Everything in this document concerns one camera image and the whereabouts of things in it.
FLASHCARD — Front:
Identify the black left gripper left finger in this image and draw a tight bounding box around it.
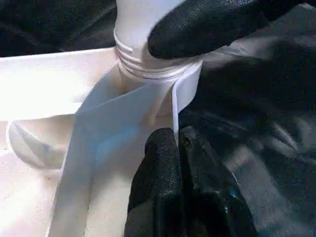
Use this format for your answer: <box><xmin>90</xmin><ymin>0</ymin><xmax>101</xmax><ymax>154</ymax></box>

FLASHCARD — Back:
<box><xmin>123</xmin><ymin>127</ymin><xmax>184</xmax><ymax>237</ymax></box>

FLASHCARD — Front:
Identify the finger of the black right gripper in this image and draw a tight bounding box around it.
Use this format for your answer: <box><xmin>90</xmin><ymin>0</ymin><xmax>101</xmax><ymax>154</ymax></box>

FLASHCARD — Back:
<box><xmin>147</xmin><ymin>0</ymin><xmax>302</xmax><ymax>61</ymax></box>

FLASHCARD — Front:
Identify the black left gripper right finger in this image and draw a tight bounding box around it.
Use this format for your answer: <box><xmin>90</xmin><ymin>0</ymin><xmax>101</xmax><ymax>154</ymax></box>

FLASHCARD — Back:
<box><xmin>179</xmin><ymin>126</ymin><xmax>258</xmax><ymax>237</ymax></box>

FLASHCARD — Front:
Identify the white plastic table leg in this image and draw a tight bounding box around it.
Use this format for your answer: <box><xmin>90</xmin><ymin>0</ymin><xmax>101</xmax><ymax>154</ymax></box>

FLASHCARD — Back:
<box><xmin>113</xmin><ymin>0</ymin><xmax>204</xmax><ymax>80</ymax></box>

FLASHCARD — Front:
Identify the white plastic table top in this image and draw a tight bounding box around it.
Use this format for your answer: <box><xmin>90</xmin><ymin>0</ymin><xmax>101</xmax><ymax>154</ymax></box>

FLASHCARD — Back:
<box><xmin>0</xmin><ymin>47</ymin><xmax>203</xmax><ymax>237</ymax></box>

